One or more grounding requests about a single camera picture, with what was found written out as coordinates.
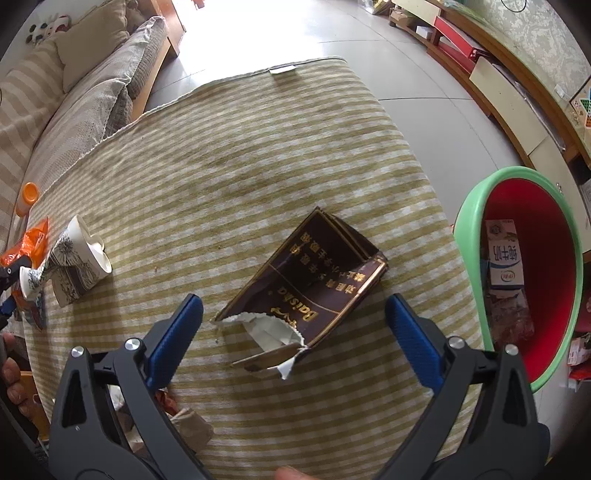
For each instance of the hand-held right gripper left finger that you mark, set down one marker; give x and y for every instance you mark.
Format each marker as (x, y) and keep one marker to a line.
(178, 332)

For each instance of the orange plastic bag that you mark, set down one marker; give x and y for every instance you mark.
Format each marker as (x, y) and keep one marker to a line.
(30, 244)

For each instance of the wooden tv cabinet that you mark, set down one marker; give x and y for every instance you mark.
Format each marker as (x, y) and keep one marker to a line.
(531, 106)

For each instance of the torn brown cardboard box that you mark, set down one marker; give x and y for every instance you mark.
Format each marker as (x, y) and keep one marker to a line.
(304, 295)

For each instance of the person's right hand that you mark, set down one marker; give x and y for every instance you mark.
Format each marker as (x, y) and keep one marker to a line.
(291, 474)

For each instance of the orange plastic bottle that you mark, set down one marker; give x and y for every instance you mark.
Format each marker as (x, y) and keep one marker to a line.
(28, 196)

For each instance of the red flat box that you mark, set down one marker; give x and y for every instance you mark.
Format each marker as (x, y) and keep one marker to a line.
(450, 57)
(461, 32)

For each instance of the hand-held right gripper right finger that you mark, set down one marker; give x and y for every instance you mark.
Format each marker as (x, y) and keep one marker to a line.
(413, 337)

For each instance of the white blue milk carton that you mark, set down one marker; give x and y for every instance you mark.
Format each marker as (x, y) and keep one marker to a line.
(505, 258)

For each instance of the red bin with green rim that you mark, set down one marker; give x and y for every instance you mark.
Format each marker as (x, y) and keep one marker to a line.
(545, 258)

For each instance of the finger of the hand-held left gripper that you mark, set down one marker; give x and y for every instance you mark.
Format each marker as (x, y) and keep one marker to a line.
(11, 274)
(5, 307)

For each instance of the star checkers board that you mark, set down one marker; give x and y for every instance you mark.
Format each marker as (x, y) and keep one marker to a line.
(582, 101)

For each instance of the plush toy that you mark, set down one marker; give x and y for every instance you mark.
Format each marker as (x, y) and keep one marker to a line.
(48, 30)

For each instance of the beige striped sofa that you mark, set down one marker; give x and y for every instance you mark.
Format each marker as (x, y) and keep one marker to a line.
(69, 120)

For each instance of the crumpled brown paper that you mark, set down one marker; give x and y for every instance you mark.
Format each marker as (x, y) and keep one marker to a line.
(194, 429)

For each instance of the beige cushion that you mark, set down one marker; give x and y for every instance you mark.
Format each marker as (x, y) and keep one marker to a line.
(92, 41)

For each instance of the person's left hand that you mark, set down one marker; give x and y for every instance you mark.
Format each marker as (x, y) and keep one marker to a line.
(11, 371)

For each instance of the striped beige cloth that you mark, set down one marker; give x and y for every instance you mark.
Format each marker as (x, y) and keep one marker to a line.
(231, 184)

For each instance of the crumpled clear wrapper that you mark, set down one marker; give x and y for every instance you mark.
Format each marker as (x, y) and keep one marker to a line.
(510, 318)

